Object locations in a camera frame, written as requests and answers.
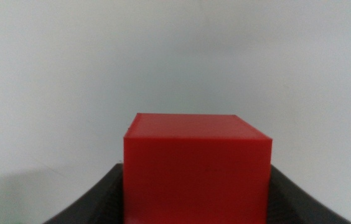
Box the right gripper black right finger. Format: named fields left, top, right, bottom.
left=271, top=164, right=351, bottom=224

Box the red cube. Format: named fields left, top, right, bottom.
left=123, top=113, right=273, bottom=224

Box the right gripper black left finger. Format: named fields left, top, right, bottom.
left=43, top=163, right=124, bottom=224

